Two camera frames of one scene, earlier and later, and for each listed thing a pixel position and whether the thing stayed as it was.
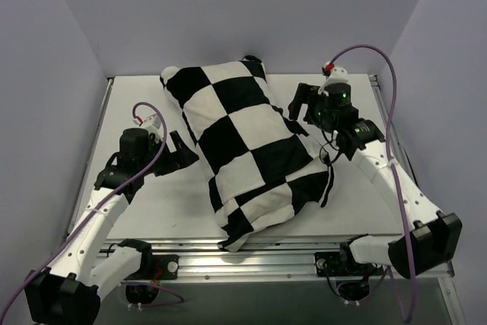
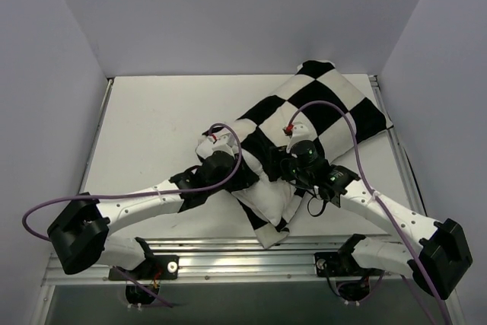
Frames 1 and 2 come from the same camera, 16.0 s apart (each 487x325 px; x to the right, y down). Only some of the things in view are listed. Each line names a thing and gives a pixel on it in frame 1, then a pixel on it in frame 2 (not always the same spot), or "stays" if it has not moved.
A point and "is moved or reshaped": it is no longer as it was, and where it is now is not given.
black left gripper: [167, 156] to [236, 174]
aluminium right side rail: [382, 97] stays
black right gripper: [307, 102] to [284, 167]
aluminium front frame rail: [281, 261] stays
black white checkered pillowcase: [261, 169] is moved or reshaped
